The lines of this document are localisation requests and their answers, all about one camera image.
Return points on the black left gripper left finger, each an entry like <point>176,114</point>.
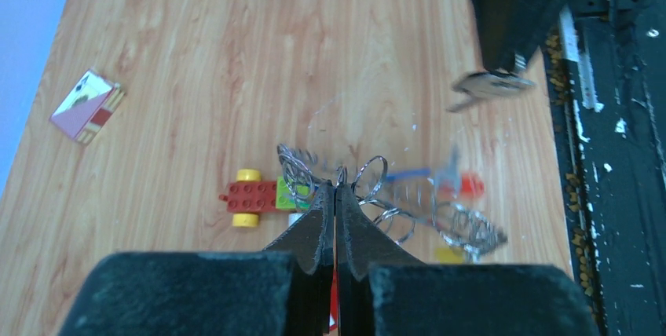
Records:
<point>283,289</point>

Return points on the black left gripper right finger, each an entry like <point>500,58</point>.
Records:
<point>384,290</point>

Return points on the key with black tag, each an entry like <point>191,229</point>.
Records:
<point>485,86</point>

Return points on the blue key tag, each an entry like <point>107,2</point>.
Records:
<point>403,175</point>

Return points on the red key tag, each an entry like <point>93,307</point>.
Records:
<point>471,186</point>

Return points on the red window toy brick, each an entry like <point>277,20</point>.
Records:
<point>333,316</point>

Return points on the red toy brick car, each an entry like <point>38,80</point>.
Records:
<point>249,196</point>

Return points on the red patterned card box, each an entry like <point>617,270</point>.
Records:
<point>87,107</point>

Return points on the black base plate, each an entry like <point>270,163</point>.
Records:
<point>606,80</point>

